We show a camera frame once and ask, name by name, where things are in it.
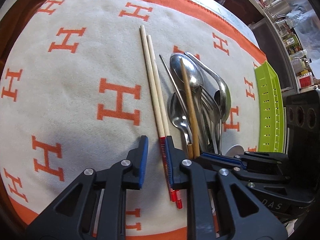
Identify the green plastic utensil tray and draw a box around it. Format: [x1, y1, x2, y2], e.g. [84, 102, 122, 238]
[254, 60, 287, 153]

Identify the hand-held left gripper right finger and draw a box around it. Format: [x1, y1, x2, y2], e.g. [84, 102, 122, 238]
[164, 135, 288, 240]

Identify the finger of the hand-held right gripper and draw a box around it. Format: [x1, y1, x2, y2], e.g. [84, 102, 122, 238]
[200, 151, 290, 168]
[232, 166, 292, 184]

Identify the brown wooden chopstick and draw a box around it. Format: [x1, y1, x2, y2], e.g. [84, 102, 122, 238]
[180, 57, 201, 159]

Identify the pale chopstick red striped end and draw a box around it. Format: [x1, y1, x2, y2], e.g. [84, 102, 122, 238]
[146, 35, 183, 209]
[139, 25, 177, 202]

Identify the metal chopstick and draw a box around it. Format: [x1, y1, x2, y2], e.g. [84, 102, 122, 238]
[159, 54, 190, 120]

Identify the metal spoon curved handle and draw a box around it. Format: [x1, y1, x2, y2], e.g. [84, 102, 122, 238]
[184, 52, 233, 123]

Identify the red label container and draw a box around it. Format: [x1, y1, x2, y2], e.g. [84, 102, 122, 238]
[297, 72, 313, 88]

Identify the orange beige letter-print blanket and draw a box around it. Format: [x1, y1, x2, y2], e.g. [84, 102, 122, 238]
[0, 0, 284, 240]

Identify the white ceramic spoon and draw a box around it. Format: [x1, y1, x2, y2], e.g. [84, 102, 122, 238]
[225, 145, 246, 157]

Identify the clear oil bottle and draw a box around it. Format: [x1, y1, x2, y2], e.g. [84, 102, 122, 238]
[290, 50, 308, 68]

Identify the small metal spoon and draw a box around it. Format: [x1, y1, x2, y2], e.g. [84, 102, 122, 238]
[167, 91, 194, 155]

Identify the glass pitcher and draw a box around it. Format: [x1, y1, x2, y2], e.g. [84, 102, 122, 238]
[275, 14, 298, 31]

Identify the clear plastic wall sheet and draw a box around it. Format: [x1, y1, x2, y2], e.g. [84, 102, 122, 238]
[292, 2, 320, 43]

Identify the large metal spoon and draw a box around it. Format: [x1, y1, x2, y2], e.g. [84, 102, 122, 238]
[170, 54, 213, 153]

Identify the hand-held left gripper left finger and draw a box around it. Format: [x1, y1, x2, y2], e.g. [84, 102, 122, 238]
[26, 135, 150, 240]

